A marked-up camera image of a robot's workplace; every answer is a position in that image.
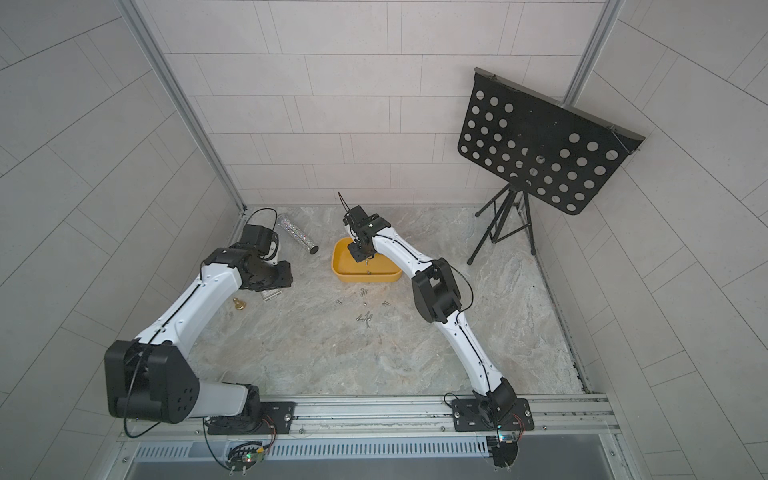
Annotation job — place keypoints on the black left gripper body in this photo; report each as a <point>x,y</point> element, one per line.
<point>273,276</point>

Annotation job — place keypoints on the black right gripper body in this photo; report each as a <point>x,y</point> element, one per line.
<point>363,248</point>

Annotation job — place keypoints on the yellow plastic storage box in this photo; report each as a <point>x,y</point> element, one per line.
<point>378,269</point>

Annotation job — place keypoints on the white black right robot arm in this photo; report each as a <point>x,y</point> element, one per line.
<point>437,299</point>

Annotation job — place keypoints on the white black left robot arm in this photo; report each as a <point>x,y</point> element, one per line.
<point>149,377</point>

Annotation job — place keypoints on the playing card box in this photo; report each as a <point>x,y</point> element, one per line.
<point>270,294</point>

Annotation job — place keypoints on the glittery silver tube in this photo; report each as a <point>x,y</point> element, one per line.
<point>297,234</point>

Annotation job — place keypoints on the left circuit board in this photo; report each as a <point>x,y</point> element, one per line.
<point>241,458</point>

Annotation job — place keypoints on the circuit board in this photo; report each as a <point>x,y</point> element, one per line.
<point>503,451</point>
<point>241,458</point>

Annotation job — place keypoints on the black music stand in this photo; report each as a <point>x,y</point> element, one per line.
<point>541,150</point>

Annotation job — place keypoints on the right circuit board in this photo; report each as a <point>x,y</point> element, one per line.
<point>503,451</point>

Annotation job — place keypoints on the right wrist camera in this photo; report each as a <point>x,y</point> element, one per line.
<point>356,218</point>

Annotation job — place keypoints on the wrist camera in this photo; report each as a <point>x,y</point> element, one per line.
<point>356,218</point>
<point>263,240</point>

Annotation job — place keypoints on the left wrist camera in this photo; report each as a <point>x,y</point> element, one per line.
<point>263,240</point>

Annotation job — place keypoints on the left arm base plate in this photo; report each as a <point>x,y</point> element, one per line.
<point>271,417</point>

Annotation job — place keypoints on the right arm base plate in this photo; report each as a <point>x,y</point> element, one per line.
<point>472,415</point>

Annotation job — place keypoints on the aluminium mounting rail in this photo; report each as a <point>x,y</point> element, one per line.
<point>337,417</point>

